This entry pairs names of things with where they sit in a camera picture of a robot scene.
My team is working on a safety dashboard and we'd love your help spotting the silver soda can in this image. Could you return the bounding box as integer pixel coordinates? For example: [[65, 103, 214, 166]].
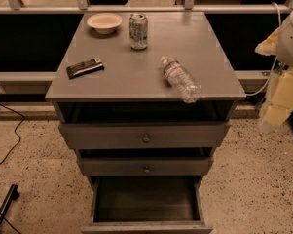
[[129, 13, 148, 50]]

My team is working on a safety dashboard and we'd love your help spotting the grey middle drawer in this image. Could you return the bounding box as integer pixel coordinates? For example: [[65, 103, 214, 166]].
[[77, 158, 213, 176]]

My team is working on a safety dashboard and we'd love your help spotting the black metal floor stand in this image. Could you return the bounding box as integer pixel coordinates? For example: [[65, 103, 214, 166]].
[[0, 184, 19, 226]]

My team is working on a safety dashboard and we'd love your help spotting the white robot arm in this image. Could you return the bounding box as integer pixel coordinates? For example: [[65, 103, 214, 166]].
[[255, 11, 293, 133]]

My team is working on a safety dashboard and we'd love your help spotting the grey top drawer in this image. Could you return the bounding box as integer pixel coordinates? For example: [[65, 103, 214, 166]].
[[59, 122, 230, 149]]

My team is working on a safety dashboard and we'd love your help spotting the black floor cable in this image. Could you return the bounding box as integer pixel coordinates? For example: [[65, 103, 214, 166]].
[[0, 91, 26, 166]]

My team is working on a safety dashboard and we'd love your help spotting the grey open bottom drawer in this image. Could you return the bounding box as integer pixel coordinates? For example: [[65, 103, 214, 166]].
[[81, 175, 212, 234]]

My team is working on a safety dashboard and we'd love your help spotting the white paper bowl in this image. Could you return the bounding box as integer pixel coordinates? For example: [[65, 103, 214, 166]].
[[87, 13, 123, 34]]

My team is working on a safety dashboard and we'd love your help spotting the black snack bar wrapper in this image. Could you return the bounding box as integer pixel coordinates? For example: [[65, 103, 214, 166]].
[[66, 58, 105, 79]]

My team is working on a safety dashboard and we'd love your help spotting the clear plastic water bottle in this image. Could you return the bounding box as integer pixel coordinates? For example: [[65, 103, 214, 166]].
[[161, 57, 201, 103]]

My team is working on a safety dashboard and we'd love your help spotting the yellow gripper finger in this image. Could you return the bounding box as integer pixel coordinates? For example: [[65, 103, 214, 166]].
[[255, 28, 279, 56], [258, 67, 293, 133]]

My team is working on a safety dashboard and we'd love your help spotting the grey wooden drawer cabinet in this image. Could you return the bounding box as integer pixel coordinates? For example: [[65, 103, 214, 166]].
[[44, 11, 247, 234]]

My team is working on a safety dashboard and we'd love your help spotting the white cable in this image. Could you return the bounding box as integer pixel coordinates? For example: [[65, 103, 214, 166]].
[[245, 2, 283, 98]]

